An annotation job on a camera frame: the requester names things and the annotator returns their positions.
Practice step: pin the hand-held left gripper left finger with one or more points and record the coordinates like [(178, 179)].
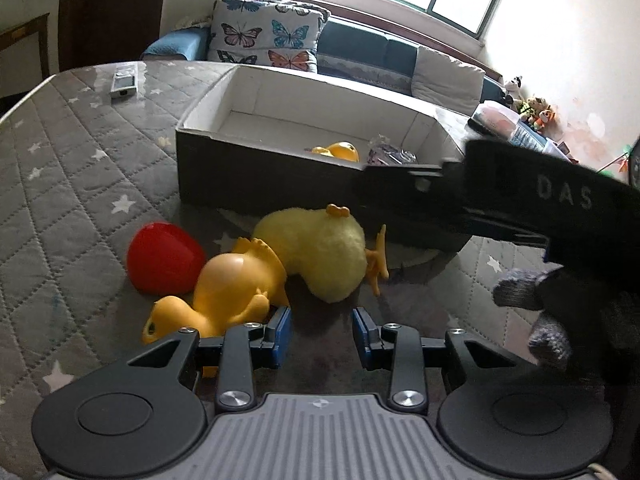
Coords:
[(281, 337)]

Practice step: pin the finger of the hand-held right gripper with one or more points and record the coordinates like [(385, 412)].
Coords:
[(425, 180)]

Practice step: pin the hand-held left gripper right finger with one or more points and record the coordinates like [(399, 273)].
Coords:
[(364, 337)]

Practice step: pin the large yellow rubber duck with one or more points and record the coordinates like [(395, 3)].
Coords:
[(235, 285)]

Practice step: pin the small yellow rubber duck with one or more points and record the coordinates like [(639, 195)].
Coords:
[(340, 151)]

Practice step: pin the yellow plush chick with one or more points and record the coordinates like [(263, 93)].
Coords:
[(320, 245)]

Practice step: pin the red plastic egg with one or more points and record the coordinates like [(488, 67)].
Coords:
[(162, 260)]

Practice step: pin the grey cardboard box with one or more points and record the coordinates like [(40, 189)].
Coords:
[(260, 170)]

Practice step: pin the clear container with pink contents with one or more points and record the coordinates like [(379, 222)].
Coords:
[(495, 117)]

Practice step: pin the person's right hand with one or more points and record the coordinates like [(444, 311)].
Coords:
[(585, 320)]

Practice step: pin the blue patterned box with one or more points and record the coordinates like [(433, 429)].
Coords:
[(532, 137)]

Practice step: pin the group of small plush toys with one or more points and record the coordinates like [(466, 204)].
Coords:
[(537, 112)]

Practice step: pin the white sofa cushion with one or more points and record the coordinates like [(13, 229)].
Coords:
[(445, 80)]

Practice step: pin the blue sofa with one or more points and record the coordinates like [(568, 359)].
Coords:
[(365, 50)]

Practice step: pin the grey quilted star mat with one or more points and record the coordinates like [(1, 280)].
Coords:
[(75, 185)]

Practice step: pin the small silver remote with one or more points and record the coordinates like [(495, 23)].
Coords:
[(124, 80)]

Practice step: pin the dark wooden door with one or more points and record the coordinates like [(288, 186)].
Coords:
[(115, 20)]

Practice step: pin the dark wooden side table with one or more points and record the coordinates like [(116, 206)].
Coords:
[(25, 45)]

